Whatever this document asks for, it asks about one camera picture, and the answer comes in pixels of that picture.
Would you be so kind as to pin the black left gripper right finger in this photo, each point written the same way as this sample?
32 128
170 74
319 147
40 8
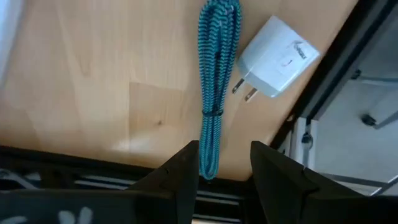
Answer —
280 193

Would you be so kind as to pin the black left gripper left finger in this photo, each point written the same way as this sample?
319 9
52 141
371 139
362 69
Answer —
183 186

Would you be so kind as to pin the white wall charger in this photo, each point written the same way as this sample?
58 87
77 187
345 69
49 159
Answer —
273 59

